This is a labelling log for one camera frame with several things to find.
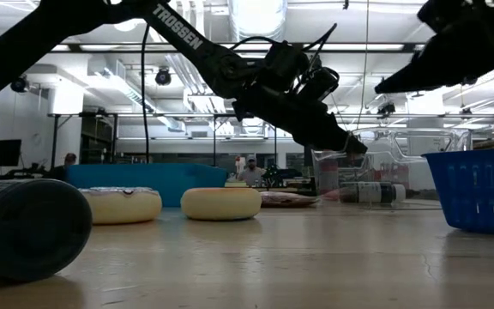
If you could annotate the red packaged donut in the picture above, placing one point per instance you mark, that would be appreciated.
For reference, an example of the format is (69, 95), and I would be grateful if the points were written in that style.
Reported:
(287, 199)

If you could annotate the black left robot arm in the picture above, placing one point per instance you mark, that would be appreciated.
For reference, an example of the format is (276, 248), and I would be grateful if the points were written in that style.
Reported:
(178, 32)

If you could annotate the dark background shelf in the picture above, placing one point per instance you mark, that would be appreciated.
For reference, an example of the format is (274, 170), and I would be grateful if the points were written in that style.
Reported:
(97, 146)

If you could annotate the black food colouring bottle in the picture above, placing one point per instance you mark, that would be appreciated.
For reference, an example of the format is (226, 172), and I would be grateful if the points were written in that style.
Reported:
(371, 192)

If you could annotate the clear plastic container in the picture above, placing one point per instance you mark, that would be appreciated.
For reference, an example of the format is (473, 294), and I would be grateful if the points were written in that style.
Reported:
(435, 171)

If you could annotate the large dark labelled bottle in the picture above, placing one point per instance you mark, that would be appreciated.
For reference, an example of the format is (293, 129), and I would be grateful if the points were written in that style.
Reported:
(28, 232)

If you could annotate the teal plastic bin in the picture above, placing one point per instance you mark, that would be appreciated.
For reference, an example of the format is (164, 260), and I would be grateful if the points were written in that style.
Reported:
(165, 180)

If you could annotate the black background workstation frame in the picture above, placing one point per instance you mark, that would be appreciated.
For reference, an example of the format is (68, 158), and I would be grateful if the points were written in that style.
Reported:
(215, 141)

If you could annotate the person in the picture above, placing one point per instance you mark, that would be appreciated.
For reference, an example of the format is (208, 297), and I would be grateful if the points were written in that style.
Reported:
(251, 175)
(60, 172)

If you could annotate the pink frosted donut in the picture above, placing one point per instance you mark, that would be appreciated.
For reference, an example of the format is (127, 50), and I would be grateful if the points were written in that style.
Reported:
(120, 210)

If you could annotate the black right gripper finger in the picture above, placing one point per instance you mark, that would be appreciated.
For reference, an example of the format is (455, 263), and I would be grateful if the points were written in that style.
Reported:
(410, 77)

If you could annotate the black ceiling camera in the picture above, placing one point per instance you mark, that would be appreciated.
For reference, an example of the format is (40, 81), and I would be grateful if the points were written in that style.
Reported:
(470, 80)
(19, 84)
(386, 108)
(163, 77)

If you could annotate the blue plastic basket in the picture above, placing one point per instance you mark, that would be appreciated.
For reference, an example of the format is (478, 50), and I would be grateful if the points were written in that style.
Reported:
(465, 223)

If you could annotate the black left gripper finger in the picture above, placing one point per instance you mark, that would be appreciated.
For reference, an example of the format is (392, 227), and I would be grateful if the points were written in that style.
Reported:
(328, 135)

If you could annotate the black computer monitor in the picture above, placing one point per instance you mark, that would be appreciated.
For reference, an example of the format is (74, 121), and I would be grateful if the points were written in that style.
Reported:
(4, 153)

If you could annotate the long overhead light bar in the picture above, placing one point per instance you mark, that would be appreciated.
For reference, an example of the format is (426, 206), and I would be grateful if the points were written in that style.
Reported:
(101, 47)

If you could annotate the silver ventilation duct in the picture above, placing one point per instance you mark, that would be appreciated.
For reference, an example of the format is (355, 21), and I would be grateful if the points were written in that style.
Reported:
(257, 17)

